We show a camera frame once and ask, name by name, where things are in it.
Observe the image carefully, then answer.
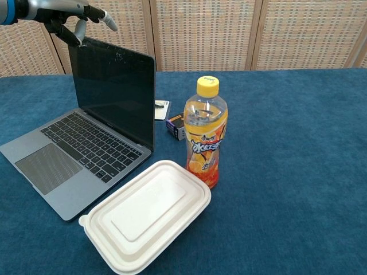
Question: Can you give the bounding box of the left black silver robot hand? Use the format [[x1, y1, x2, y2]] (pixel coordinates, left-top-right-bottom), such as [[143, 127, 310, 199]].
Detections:
[[28, 0, 118, 48]]

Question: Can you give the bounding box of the grey laptop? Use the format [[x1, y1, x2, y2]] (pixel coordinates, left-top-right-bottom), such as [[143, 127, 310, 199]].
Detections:
[[0, 37, 157, 222]]

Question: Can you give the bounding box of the yellow razor blister pack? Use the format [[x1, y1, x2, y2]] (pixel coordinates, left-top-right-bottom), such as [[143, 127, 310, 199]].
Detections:
[[154, 99, 171, 120]]

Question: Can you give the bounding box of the bamboo folding screen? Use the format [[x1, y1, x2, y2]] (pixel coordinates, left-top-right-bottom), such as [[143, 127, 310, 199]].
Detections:
[[0, 0, 367, 78]]

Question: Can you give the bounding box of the small blue black box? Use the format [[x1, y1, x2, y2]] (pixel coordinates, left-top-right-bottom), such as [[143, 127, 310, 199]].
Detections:
[[165, 113, 186, 142]]

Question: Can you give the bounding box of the orange iced tea bottle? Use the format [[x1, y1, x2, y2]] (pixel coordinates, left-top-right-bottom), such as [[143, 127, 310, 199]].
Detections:
[[183, 76, 229, 190]]

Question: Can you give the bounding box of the white lidded lunch box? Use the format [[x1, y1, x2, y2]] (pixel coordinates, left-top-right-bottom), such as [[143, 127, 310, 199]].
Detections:
[[78, 159, 212, 275]]

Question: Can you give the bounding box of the blue table cloth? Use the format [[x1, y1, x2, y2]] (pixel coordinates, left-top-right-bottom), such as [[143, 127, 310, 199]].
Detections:
[[0, 68, 367, 275]]

